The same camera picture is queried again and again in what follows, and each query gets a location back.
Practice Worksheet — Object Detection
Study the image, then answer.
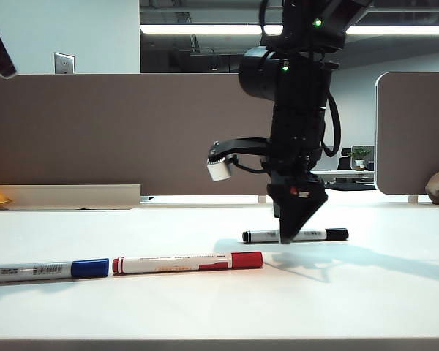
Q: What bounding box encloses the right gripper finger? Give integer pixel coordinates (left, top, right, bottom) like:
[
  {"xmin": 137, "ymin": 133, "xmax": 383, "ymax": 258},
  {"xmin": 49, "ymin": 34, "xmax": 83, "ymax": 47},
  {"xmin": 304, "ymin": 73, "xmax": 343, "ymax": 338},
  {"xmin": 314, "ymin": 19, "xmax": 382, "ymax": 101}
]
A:
[{"xmin": 266, "ymin": 181, "xmax": 329, "ymax": 245}]

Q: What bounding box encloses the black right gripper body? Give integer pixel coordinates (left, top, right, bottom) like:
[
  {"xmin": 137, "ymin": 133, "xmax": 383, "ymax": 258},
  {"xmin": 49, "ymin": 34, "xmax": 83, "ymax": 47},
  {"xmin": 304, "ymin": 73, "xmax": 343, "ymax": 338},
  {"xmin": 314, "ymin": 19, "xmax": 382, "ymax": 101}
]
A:
[{"xmin": 266, "ymin": 106, "xmax": 327, "ymax": 187}]

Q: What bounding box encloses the black whiteboard marker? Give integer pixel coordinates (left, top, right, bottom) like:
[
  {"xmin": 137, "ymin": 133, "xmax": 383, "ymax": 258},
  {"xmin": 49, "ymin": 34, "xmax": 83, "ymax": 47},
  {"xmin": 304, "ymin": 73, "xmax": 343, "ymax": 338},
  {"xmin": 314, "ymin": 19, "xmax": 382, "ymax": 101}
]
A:
[{"xmin": 241, "ymin": 227, "xmax": 349, "ymax": 244}]

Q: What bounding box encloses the red whiteboard marker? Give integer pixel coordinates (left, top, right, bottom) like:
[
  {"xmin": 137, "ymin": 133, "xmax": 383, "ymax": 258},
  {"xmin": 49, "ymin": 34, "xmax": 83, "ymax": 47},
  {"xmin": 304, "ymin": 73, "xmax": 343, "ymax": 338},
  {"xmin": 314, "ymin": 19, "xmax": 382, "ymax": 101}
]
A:
[{"xmin": 111, "ymin": 251, "xmax": 264, "ymax": 275}]

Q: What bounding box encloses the blue whiteboard marker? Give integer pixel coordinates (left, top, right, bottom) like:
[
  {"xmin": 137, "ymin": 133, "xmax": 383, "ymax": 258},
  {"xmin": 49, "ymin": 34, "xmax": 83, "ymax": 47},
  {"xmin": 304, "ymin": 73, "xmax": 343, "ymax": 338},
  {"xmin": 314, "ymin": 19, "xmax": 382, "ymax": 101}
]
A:
[{"xmin": 0, "ymin": 257, "xmax": 110, "ymax": 284}]

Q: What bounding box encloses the distant white desk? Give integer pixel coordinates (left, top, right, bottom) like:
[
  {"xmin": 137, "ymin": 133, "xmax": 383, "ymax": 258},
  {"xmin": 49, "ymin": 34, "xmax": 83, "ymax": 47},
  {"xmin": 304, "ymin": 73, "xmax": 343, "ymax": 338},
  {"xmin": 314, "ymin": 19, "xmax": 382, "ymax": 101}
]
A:
[{"xmin": 312, "ymin": 170, "xmax": 375, "ymax": 185}]

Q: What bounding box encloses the small potted green plant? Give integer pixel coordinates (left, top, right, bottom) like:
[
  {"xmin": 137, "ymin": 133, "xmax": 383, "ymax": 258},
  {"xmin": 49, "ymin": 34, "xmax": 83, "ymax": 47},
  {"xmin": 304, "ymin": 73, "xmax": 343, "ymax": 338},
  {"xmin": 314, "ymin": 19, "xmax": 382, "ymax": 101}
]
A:
[{"xmin": 350, "ymin": 145, "xmax": 372, "ymax": 172}]

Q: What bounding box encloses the brown felt desk partition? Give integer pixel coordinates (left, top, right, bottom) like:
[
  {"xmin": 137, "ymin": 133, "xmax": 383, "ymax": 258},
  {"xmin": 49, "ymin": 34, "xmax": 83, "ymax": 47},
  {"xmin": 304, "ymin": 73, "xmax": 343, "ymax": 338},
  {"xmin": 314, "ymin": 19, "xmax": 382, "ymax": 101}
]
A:
[
  {"xmin": 375, "ymin": 72, "xmax": 439, "ymax": 196},
  {"xmin": 0, "ymin": 72, "xmax": 277, "ymax": 197}
]

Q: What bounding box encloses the white ceiling light strip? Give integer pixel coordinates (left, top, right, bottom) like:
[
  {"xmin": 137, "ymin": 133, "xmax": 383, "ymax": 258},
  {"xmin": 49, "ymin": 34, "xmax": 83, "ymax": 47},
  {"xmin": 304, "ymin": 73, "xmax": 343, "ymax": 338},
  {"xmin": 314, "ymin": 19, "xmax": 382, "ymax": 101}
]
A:
[{"xmin": 139, "ymin": 23, "xmax": 439, "ymax": 37}]

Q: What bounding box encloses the beige desk tray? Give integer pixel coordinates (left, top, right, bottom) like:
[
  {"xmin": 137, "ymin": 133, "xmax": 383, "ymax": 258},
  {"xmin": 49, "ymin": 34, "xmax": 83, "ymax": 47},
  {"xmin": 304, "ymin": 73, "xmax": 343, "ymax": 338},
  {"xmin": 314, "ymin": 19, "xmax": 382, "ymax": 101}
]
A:
[{"xmin": 0, "ymin": 184, "xmax": 142, "ymax": 211}]

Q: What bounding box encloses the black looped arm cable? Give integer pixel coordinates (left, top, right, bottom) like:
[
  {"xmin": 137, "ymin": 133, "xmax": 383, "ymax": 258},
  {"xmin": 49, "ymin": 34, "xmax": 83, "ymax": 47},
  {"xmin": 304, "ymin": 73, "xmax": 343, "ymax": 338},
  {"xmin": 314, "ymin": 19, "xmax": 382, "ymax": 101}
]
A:
[
  {"xmin": 258, "ymin": 0, "xmax": 285, "ymax": 37},
  {"xmin": 320, "ymin": 91, "xmax": 342, "ymax": 158}
]

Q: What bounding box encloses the black right camera bracket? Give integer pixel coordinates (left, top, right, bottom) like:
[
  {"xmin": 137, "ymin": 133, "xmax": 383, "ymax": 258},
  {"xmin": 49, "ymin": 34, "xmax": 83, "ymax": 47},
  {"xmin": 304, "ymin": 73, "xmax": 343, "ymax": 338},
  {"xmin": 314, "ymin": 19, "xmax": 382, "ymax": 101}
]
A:
[{"xmin": 210, "ymin": 137, "xmax": 275, "ymax": 164}]

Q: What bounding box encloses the thin black camera cable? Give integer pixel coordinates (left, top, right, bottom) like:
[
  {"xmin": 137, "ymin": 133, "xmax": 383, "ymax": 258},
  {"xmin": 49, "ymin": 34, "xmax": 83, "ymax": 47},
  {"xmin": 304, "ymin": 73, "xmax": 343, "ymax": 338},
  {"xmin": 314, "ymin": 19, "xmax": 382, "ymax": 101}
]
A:
[{"xmin": 232, "ymin": 155, "xmax": 270, "ymax": 173}]

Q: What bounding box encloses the metal wall switch plate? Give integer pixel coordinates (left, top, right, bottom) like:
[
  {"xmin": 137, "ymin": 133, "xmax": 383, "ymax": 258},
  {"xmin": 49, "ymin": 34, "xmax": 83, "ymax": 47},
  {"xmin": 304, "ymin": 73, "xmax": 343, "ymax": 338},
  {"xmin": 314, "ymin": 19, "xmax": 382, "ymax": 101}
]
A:
[{"xmin": 53, "ymin": 52, "xmax": 76, "ymax": 75}]

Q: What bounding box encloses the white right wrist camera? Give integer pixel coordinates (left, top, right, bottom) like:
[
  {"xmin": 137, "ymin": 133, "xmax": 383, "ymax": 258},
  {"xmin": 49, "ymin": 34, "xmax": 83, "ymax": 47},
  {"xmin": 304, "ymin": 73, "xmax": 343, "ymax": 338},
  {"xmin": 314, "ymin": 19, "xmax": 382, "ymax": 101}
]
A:
[{"xmin": 206, "ymin": 155, "xmax": 235, "ymax": 182}]

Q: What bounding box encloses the grey ceiling air duct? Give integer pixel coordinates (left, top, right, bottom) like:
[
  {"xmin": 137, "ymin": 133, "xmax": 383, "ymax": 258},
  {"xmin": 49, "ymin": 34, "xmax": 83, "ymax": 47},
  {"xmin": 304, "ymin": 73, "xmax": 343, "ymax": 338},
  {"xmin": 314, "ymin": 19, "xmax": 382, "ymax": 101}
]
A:
[{"xmin": 190, "ymin": 34, "xmax": 261, "ymax": 56}]

